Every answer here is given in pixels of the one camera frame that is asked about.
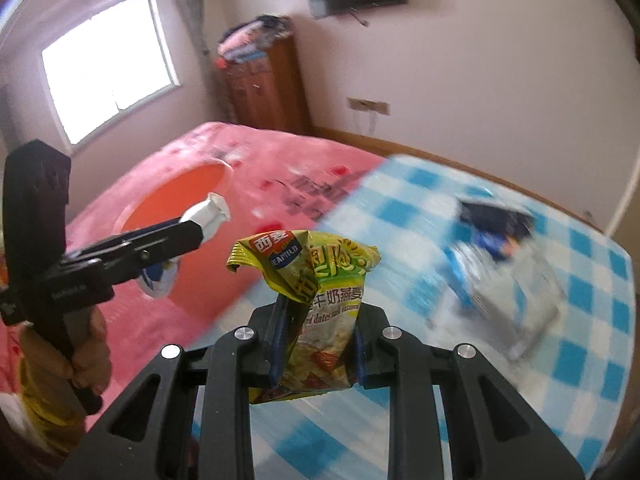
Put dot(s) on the window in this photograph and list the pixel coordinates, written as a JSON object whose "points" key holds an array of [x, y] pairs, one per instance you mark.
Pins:
{"points": [[105, 70]]}

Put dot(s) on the silver and blue milk carton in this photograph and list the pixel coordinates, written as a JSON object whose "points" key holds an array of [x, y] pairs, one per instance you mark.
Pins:
{"points": [[495, 225]]}

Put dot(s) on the yellow green oatmeal packet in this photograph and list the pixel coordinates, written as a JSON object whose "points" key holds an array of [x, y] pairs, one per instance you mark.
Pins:
{"points": [[320, 310]]}

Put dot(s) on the white blue K56 packet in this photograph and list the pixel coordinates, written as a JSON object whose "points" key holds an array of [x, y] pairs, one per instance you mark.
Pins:
{"points": [[210, 212]]}

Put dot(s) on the grey white plastic bag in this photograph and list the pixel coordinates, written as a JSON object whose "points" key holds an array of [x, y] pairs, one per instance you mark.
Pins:
{"points": [[525, 305]]}

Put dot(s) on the pink printed blanket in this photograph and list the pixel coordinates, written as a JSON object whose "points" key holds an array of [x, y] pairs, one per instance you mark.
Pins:
{"points": [[280, 150]]}

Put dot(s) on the person's left hand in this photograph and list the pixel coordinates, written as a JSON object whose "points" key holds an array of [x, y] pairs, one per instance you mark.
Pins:
{"points": [[92, 350]]}

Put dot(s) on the brown wooden cabinet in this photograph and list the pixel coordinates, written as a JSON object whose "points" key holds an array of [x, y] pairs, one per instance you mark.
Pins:
{"points": [[270, 90]]}

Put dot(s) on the wall socket strip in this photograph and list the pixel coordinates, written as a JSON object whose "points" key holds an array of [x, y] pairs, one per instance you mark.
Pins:
{"points": [[369, 106]]}

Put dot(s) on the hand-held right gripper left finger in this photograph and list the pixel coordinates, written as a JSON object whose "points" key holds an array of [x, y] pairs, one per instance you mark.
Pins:
{"points": [[277, 350]]}

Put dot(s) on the stack of folded blankets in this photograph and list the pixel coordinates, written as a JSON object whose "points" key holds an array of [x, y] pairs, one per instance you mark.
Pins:
{"points": [[250, 40]]}

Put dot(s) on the curtain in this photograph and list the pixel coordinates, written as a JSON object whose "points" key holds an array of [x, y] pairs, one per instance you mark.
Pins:
{"points": [[192, 10]]}

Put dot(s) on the orange plastic basin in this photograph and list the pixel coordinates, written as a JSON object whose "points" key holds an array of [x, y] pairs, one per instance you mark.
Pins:
{"points": [[165, 200]]}

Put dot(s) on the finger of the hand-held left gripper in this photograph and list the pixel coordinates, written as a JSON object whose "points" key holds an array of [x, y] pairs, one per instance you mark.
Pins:
{"points": [[160, 247], [155, 226]]}

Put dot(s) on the person's left forearm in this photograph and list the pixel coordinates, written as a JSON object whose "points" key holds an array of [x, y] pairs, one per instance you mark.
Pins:
{"points": [[50, 410]]}

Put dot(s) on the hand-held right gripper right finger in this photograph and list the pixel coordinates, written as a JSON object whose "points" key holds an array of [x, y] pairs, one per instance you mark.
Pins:
{"points": [[361, 360]]}

